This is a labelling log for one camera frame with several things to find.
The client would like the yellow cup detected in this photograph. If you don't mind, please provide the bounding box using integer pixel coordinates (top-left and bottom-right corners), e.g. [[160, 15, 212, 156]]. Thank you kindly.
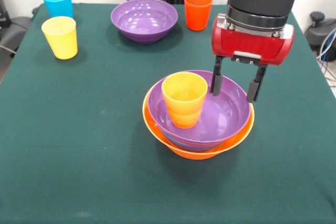
[[41, 16, 78, 60]]

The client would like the dark green tablecloth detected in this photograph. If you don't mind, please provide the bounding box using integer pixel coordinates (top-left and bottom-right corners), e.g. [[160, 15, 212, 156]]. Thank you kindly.
[[0, 3, 336, 224]]

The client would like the large orange bowl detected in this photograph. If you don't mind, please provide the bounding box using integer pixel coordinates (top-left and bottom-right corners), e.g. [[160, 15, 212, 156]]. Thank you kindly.
[[142, 84, 255, 161]]

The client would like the bundle of cables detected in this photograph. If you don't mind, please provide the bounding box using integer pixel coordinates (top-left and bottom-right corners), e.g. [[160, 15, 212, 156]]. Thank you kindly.
[[316, 28, 336, 88]]

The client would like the blue cup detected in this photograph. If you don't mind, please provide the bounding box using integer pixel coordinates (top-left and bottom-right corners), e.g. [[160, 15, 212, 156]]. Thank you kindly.
[[41, 0, 74, 19]]

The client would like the red cup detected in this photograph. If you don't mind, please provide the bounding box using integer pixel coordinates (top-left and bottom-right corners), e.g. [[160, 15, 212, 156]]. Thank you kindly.
[[183, 0, 214, 31]]

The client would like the orange cup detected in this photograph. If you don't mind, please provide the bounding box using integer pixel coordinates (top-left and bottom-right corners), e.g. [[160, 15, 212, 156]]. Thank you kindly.
[[161, 71, 209, 130]]

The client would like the purple bowl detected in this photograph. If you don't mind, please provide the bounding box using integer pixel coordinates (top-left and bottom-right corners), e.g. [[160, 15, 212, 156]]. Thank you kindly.
[[147, 70, 252, 153], [110, 0, 179, 44]]

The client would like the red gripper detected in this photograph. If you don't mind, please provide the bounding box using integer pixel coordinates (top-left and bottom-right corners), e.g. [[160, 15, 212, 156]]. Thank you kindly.
[[209, 13, 295, 103]]

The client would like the black floor base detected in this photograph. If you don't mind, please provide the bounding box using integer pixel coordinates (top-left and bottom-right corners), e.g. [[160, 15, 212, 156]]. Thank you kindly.
[[304, 11, 336, 51]]

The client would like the large blue bowl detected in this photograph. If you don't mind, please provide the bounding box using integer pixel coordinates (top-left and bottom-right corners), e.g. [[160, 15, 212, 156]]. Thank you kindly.
[[161, 128, 190, 149]]

